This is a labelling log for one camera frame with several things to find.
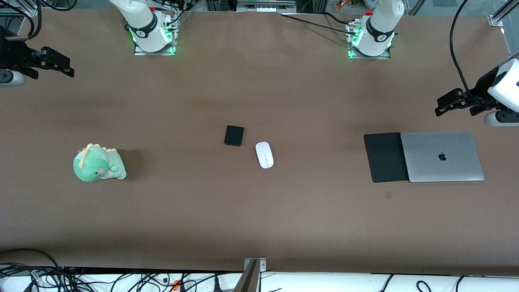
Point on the black phone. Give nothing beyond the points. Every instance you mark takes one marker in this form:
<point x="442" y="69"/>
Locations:
<point x="234" y="136"/>

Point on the white computer mouse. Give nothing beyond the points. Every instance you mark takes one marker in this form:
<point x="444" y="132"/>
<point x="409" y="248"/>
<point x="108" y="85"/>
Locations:
<point x="264" y="155"/>

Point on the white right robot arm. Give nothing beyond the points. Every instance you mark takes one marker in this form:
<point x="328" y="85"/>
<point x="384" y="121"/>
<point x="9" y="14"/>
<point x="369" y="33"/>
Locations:
<point x="144" y="24"/>

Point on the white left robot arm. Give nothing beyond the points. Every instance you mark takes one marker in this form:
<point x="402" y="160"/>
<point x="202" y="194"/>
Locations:
<point x="379" y="28"/>

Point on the black mouse pad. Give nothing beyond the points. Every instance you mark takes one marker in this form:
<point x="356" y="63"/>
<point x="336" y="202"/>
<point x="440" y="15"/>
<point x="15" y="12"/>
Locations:
<point x="372" y="162"/>

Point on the aluminium corner profile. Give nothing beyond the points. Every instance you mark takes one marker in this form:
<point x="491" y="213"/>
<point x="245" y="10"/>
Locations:
<point x="500" y="18"/>
<point x="20" y="10"/>

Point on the silver closed laptop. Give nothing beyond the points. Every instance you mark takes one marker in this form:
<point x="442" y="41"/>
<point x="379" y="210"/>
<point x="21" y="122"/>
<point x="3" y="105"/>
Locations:
<point x="442" y="170"/>

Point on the green dinosaur plush toy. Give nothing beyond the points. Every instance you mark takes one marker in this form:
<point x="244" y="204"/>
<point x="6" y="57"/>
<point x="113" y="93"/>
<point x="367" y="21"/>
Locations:
<point x="95" y="164"/>

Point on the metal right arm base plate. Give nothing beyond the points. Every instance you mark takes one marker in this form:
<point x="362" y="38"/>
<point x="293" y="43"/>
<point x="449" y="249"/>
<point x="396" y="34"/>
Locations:
<point x="154" y="53"/>

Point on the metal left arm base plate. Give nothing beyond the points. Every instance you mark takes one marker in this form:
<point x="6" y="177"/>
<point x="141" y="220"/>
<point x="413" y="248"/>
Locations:
<point x="369" y="57"/>

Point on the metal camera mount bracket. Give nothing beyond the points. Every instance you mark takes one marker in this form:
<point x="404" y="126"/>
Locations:
<point x="251" y="280"/>

